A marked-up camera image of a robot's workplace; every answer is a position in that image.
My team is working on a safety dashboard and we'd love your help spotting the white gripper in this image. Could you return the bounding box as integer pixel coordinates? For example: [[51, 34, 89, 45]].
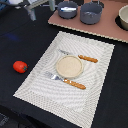
[[24, 0, 55, 21]]

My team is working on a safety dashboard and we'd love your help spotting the grey frying pan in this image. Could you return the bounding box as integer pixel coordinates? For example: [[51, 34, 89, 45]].
[[57, 1, 78, 19]]

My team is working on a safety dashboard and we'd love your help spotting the red sausage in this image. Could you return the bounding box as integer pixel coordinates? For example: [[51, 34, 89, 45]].
[[13, 61, 28, 73]]

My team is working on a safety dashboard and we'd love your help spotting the pink stove board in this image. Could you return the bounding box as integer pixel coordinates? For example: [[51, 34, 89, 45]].
[[48, 0, 128, 43]]

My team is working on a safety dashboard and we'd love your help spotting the dark grey pot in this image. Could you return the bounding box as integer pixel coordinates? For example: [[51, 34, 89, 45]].
[[80, 2, 103, 25]]

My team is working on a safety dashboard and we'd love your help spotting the round beige plate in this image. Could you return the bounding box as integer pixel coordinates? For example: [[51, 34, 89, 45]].
[[56, 55, 83, 79]]

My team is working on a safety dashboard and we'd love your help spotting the beige bowl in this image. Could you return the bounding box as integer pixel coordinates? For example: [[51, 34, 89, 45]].
[[119, 5, 128, 30]]

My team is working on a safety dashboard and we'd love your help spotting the striped beige placemat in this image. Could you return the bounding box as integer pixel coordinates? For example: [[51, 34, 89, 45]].
[[13, 30, 116, 128]]

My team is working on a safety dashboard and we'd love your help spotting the fork with wooden handle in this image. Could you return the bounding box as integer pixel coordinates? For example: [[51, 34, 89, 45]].
[[45, 72, 86, 90]]

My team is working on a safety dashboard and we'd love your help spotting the knife with wooden handle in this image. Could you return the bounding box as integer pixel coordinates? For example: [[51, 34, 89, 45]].
[[58, 49, 98, 63]]

